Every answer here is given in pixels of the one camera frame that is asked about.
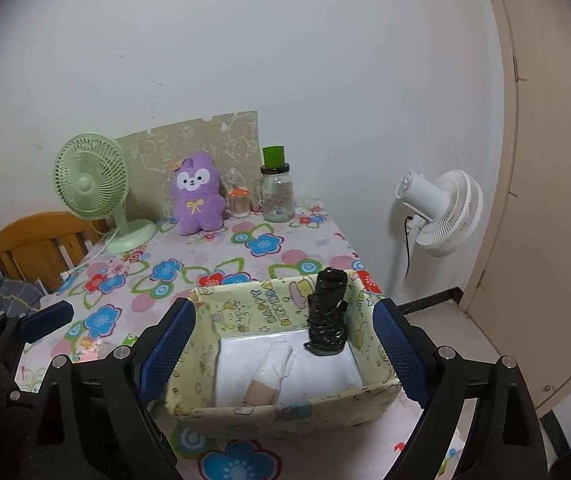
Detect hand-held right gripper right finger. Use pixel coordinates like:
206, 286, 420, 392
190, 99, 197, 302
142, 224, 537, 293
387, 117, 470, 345
371, 298, 552, 480

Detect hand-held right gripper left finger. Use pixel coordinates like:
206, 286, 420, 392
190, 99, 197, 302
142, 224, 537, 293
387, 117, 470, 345
18, 297, 199, 480

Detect yellow cartoon fabric storage box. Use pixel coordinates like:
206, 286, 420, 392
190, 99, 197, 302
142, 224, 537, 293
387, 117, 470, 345
166, 269, 400, 423

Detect white folded cloth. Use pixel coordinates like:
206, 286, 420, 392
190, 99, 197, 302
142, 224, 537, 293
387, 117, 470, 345
214, 329, 363, 407

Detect wooden chair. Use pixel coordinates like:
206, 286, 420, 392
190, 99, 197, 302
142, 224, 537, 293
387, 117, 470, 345
0, 211, 111, 295

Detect white and beige sock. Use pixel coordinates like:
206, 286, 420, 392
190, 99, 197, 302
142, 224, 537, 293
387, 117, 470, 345
242, 342, 295, 406

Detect green desk fan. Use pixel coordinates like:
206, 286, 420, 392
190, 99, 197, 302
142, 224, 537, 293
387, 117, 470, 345
54, 133, 159, 254

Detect purple plush toy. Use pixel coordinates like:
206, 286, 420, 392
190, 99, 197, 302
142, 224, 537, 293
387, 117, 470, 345
168, 151, 230, 237

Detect white standing fan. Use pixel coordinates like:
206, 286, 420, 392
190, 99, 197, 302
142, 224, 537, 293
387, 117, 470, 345
383, 169, 484, 306

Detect small jar with orange lid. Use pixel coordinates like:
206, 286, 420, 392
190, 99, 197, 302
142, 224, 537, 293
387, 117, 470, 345
227, 186, 251, 219

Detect glass jar with green lid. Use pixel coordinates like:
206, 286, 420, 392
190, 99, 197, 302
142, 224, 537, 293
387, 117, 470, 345
254, 146, 296, 223

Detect beige wooden door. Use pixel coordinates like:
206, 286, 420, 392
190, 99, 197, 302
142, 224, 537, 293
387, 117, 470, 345
458, 0, 571, 418

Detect green patterned board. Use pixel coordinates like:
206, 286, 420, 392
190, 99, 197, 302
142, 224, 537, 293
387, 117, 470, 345
114, 110, 260, 221

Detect white fan power cable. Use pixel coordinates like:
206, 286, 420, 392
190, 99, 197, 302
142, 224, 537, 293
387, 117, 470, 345
60, 230, 121, 281

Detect black fan cable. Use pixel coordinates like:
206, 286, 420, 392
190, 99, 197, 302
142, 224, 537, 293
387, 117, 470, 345
403, 215, 413, 281

